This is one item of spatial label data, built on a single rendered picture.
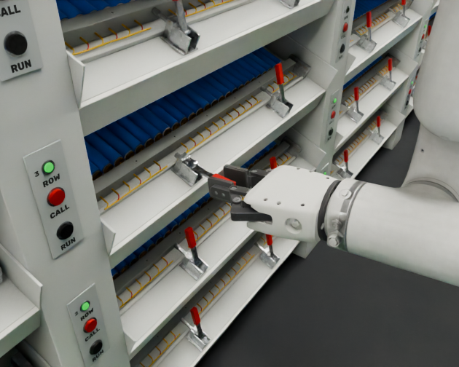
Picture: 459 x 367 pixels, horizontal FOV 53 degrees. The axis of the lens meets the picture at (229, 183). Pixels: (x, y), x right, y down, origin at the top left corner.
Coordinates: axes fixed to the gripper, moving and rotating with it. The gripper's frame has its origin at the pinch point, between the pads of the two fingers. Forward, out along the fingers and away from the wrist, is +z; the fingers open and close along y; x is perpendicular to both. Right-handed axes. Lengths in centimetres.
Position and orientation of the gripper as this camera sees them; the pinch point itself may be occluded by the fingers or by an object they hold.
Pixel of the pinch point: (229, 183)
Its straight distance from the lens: 63.2
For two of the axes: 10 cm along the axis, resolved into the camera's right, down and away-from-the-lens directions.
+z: -8.1, -2.2, 5.4
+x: -1.1, -8.6, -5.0
